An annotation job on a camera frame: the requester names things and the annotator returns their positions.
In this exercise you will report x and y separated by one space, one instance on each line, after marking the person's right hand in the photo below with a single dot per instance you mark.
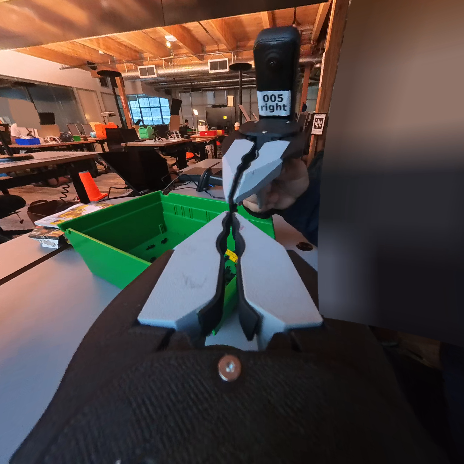
286 188

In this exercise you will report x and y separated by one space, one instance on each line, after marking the green plastic bin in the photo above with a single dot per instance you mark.
108 224

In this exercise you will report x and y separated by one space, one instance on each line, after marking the wooden post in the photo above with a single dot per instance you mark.
331 72

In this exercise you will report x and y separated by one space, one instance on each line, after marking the black barcode scanner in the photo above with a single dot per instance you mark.
203 179

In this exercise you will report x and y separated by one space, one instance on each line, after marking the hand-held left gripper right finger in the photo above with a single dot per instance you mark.
275 290

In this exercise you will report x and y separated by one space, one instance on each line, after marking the silver ceiling duct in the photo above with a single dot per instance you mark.
181 69

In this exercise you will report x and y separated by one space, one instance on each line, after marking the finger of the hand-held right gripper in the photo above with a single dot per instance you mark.
264 163
232 159

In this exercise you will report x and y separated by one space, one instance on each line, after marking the gridded window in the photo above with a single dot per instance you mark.
152 108

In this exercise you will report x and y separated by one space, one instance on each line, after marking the red bin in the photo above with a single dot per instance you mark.
208 133

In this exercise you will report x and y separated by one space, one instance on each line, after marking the orange traffic cone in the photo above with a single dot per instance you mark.
89 188

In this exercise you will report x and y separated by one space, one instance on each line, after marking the blue bin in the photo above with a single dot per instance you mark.
27 141

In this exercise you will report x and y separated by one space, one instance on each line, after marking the small green bin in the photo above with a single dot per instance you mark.
147 133

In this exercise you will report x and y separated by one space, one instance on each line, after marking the black table grommet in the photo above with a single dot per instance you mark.
304 246

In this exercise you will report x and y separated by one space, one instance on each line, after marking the lego instruction booklet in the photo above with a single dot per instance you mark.
72 214

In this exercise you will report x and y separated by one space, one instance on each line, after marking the grey top desk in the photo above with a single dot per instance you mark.
43 157

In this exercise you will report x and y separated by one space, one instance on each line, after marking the person's right forearm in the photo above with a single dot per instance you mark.
308 217

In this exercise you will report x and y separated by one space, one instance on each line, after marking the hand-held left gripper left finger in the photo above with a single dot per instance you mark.
181 282

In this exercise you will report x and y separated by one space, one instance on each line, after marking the white air vent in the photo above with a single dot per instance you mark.
218 65
147 71

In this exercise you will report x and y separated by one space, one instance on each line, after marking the fiducial tag sign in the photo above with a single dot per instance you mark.
319 124

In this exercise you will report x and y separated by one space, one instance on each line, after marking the black floor lamp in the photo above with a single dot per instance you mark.
240 66
108 73

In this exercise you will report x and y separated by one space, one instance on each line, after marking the orange bin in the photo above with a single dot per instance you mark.
107 128

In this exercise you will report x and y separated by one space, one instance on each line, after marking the black bag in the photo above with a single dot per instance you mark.
47 208

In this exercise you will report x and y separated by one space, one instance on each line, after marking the wooden desk with black legs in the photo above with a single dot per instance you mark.
163 142

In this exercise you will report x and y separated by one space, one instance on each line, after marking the black office chair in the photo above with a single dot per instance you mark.
11 203

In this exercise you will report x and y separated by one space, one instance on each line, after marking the long wooden desk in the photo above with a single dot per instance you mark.
65 143

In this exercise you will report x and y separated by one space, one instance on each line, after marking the large black monitor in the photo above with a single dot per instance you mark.
217 116

